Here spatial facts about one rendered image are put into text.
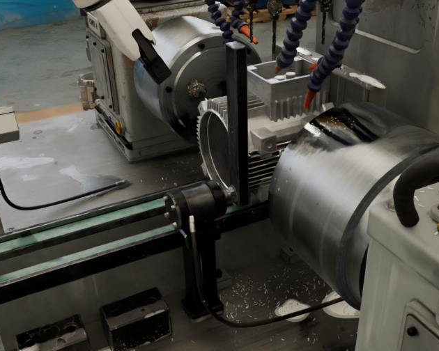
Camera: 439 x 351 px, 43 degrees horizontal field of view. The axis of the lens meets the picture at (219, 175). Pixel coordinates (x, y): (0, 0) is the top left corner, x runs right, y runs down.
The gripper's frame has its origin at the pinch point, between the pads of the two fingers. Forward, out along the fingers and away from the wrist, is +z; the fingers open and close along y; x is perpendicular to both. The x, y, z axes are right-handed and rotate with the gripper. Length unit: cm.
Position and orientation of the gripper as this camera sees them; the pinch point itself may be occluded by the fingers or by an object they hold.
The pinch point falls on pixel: (157, 69)
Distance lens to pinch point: 95.9
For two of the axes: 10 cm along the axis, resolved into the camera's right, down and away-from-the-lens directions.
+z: 4.8, 6.3, 6.1
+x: 7.6, -6.5, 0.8
